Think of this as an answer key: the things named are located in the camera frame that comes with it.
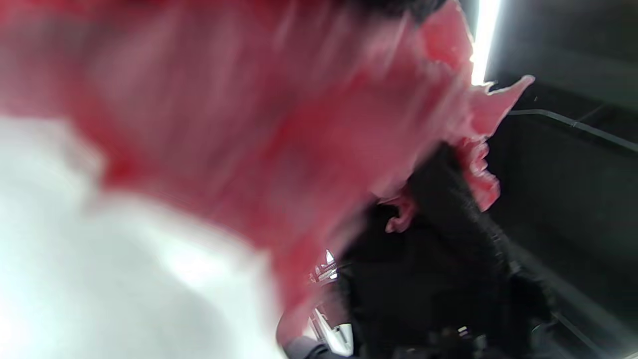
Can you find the person's right hand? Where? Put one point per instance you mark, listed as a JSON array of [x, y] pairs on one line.
[[448, 259]]

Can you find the person's left hand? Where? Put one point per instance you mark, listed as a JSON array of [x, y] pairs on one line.
[[398, 6]]

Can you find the pink crinkled paper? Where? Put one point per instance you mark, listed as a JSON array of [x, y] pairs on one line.
[[299, 124]]

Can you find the ceiling light strip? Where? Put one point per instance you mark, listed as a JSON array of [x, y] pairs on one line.
[[486, 40]]

